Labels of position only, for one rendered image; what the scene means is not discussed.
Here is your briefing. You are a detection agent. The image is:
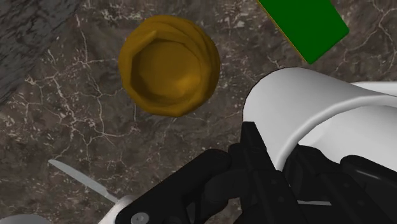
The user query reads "brown bowl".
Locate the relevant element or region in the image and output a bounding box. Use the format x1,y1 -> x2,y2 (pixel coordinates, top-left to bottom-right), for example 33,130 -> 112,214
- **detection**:
118,15 -> 221,118

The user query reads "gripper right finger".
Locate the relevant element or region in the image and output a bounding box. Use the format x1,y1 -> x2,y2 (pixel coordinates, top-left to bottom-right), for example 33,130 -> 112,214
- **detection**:
283,144 -> 397,224

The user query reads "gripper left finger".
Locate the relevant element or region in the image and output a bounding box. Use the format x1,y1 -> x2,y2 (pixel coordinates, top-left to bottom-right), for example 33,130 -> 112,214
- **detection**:
115,122 -> 308,224

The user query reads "grey round object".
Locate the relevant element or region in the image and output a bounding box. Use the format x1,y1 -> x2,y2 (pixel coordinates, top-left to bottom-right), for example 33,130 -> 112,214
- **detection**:
0,214 -> 52,224

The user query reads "grey knife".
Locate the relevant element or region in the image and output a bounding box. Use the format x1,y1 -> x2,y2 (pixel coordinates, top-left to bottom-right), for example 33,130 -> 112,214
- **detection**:
48,158 -> 139,224

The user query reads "green book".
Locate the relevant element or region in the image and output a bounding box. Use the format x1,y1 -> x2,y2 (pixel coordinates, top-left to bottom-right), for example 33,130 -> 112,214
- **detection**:
255,0 -> 351,66

